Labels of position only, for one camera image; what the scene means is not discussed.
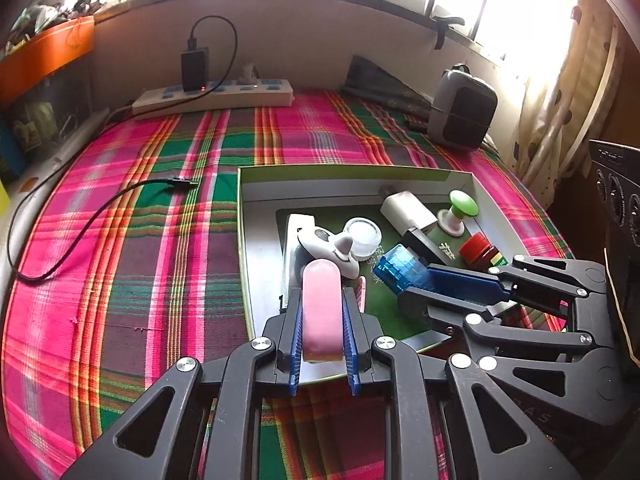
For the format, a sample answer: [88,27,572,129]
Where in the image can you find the dark folded cloth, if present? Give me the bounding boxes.
[340,55,436,121]

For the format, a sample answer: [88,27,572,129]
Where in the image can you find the white grey knobbed gadget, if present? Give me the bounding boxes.
[296,227,362,279]

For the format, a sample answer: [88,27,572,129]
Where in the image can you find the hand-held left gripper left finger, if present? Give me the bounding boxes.
[62,302,306,480]

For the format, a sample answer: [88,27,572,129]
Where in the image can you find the green-topped white knob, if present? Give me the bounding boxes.
[436,190,479,238]

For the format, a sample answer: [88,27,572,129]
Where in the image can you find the white charger adapter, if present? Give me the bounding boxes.
[380,191,439,236]

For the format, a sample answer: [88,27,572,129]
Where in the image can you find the black charger cable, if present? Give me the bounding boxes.
[7,15,239,281]

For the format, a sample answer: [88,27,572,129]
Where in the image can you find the blue storage box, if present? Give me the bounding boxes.
[0,110,26,181]

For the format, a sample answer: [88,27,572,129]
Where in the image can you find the orange plastic basket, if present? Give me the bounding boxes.
[0,15,96,106]

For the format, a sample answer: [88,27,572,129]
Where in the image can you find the red-lid green-label bottle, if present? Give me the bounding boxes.
[459,234,509,267]

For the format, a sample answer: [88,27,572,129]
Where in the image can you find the silver black lighter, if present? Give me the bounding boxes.
[285,212,317,311]

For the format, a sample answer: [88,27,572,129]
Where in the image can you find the black charger adapter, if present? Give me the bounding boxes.
[180,47,210,94]

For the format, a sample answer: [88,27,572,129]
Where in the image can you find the small clear plastic jar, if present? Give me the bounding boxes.
[345,216,384,260]

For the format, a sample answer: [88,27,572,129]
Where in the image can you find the black rectangular block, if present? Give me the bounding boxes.
[402,227,459,266]

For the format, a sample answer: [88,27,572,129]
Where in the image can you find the white power strip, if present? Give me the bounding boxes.
[132,79,295,121]

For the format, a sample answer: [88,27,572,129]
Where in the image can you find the black hook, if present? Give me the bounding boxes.
[431,14,465,52]

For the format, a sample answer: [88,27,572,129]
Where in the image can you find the cream patterned curtain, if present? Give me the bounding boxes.
[512,0,631,181]

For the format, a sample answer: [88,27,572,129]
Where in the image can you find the pink green plaid cloth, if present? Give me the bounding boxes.
[0,87,576,480]

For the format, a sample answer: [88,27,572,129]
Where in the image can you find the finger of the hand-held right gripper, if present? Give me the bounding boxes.
[397,285,596,349]
[427,255,609,306]

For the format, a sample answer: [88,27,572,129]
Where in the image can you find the grey black speaker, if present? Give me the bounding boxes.
[426,64,499,151]

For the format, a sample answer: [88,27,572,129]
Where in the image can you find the blue transparent plastic box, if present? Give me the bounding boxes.
[372,243,434,297]

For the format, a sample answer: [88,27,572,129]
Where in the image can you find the pile of crumpled clutter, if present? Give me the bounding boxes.
[0,0,96,53]

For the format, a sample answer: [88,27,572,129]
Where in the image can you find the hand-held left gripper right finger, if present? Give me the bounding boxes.
[342,294,583,480]

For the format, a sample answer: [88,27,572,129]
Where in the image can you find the pink plastic clip case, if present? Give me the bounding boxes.
[301,259,346,364]

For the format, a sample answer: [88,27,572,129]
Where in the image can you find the green cardboard box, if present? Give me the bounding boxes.
[235,164,576,386]

